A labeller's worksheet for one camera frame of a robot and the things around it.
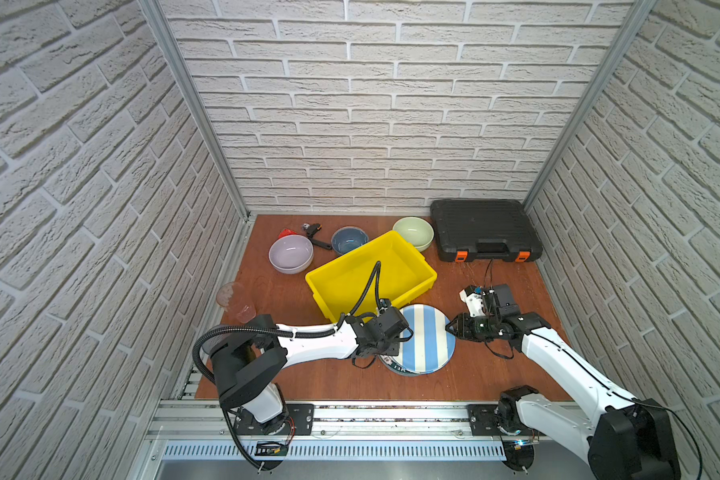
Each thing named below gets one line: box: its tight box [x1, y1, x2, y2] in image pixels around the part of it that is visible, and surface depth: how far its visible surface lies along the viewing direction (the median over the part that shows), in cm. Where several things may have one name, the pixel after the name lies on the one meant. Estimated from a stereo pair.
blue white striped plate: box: [378, 303, 457, 375], surface depth 84 cm
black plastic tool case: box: [430, 199, 543, 262], surface depth 106 cm
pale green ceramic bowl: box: [392, 216, 435, 252], surface depth 112 cm
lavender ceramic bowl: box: [268, 234, 314, 274], surface depth 105 cm
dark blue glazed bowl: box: [331, 226, 369, 256], surface depth 108 cm
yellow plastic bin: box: [305, 230, 438, 323], surface depth 101 cm
